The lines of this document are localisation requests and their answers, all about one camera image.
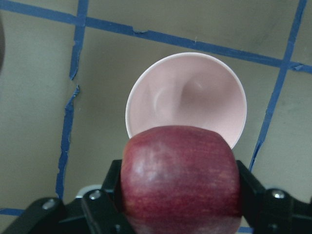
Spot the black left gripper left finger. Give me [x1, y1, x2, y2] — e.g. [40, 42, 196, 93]
[3, 160, 135, 234]

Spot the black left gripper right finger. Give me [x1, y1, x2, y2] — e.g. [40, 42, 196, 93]
[236, 160, 312, 234]

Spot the red apple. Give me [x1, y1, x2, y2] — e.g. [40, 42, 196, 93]
[121, 126, 242, 234]

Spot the pink bowl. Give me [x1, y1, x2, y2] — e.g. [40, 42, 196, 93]
[125, 52, 247, 148]

